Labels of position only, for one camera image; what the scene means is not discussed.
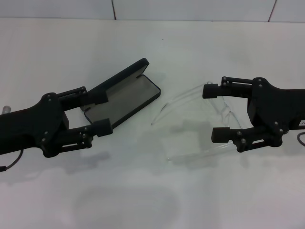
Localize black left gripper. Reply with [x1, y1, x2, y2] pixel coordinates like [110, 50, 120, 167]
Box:
[0, 86, 113, 158]

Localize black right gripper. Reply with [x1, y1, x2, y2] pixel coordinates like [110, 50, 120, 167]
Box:
[202, 76, 305, 153]

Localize clear white glasses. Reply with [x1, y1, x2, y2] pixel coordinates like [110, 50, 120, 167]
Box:
[151, 81, 241, 162]

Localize black glasses case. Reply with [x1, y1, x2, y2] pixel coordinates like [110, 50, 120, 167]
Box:
[80, 58, 162, 136]

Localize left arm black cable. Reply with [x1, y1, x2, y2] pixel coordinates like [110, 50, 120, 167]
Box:
[0, 149, 23, 173]

